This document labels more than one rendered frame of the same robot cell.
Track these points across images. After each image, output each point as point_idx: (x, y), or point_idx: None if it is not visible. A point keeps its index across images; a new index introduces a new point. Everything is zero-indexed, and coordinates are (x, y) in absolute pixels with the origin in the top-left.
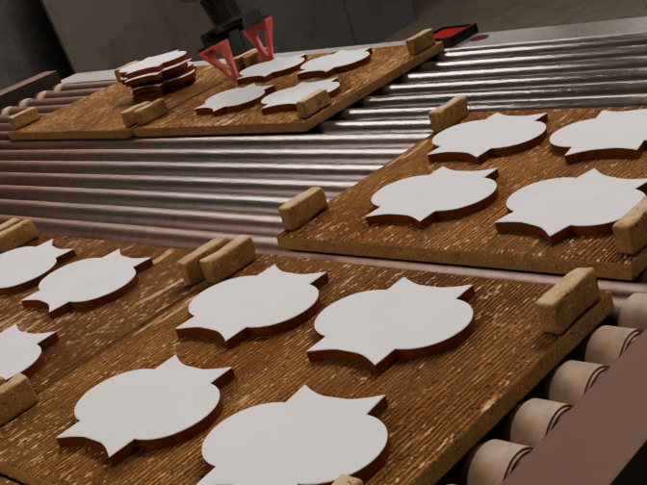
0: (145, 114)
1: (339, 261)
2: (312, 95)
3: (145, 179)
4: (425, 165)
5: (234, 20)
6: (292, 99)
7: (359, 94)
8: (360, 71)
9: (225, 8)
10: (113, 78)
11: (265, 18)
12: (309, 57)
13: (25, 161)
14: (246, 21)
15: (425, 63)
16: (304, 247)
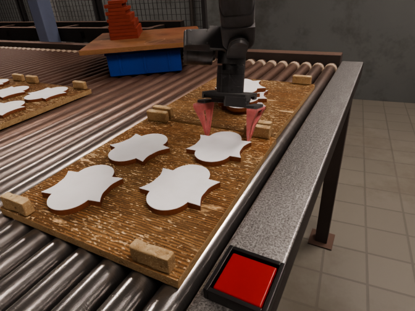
0: (149, 115)
1: None
2: (10, 199)
3: (32, 151)
4: None
5: (217, 95)
6: (63, 184)
7: (52, 232)
8: (128, 215)
9: (219, 81)
10: (333, 77)
11: (247, 108)
12: (247, 161)
13: (161, 95)
14: (227, 101)
15: (135, 274)
16: None
